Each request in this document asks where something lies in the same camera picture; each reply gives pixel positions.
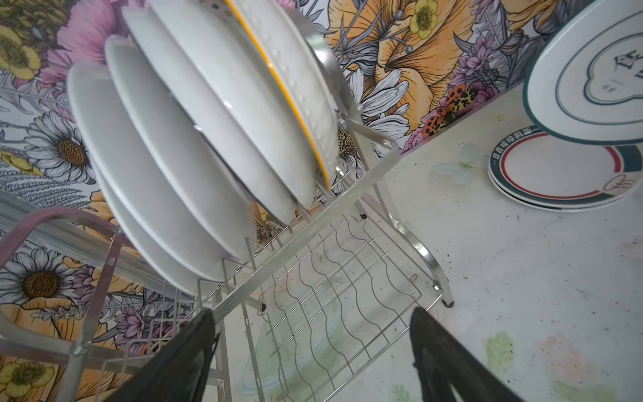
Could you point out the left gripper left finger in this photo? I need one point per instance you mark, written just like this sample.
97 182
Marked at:
179 372

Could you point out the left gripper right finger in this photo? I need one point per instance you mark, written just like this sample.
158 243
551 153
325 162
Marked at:
446 369

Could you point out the teal rimmed Chinese character plate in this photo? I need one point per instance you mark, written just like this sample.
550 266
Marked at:
586 85

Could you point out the plain white plate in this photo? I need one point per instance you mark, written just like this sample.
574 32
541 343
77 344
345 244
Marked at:
152 215

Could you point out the floral patterned white plate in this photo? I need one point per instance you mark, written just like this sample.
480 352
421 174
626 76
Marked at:
196 173

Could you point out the white plate beside yellow rimmed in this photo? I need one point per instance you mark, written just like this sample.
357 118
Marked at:
204 57

